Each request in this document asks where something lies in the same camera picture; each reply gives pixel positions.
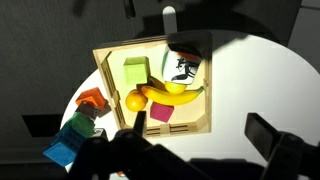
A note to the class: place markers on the black white pattern cube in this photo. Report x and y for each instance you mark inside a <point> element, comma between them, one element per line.
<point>99,132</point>

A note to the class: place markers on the pink block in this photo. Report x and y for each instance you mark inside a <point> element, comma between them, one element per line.
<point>161,112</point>

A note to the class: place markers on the wooden tray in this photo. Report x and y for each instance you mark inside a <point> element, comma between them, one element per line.
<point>176,128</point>

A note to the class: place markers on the green building block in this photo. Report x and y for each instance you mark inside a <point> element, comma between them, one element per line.
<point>81,124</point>

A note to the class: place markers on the yellow lemon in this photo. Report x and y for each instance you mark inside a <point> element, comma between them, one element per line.
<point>175,87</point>

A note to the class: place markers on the orange building block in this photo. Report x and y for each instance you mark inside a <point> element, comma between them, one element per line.
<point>91,97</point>

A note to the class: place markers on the yellow banana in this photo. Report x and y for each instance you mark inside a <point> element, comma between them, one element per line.
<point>170,96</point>

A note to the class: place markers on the printed picture cube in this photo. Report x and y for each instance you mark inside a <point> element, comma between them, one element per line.
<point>181,66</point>

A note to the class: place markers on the orange fruit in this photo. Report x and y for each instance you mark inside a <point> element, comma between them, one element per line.
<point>135,101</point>

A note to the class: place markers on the blue building block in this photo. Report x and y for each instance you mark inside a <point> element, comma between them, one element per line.
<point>65,146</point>

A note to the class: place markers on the light green cube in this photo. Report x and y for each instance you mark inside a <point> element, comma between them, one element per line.
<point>136,70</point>

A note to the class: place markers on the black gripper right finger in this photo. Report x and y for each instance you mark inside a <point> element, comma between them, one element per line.
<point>261,133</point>

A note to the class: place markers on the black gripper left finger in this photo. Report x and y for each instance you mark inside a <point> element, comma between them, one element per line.
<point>140,121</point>

